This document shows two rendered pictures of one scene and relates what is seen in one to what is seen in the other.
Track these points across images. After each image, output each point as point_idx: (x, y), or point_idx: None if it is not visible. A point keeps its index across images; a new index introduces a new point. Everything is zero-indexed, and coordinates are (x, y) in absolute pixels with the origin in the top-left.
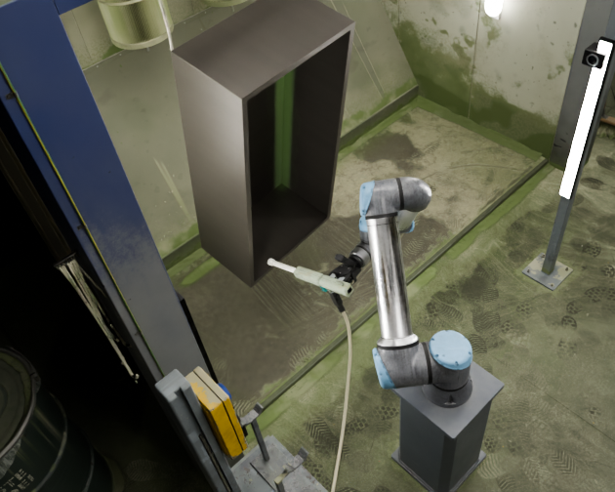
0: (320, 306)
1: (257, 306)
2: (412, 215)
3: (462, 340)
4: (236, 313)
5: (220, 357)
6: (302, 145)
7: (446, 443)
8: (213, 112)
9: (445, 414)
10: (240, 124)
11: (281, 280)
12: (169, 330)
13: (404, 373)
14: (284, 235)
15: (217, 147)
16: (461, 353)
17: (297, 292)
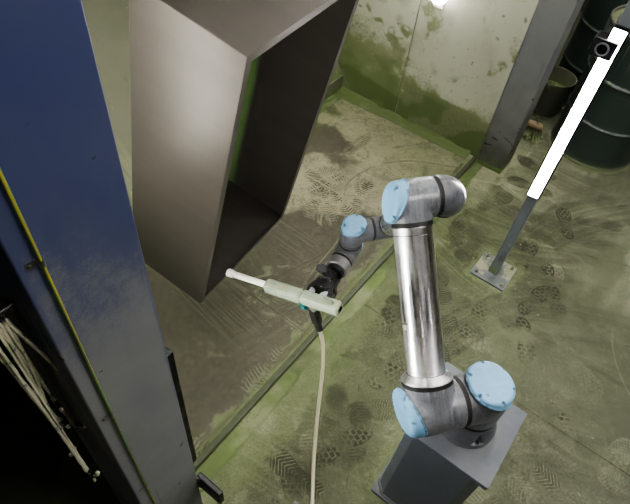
0: (269, 316)
1: (194, 318)
2: None
3: (502, 373)
4: (170, 329)
5: None
6: (259, 132)
7: (467, 488)
8: (189, 77)
9: (472, 457)
10: (235, 95)
11: (220, 287)
12: (149, 400)
13: (442, 419)
14: (233, 238)
15: (185, 128)
16: (506, 391)
17: (240, 300)
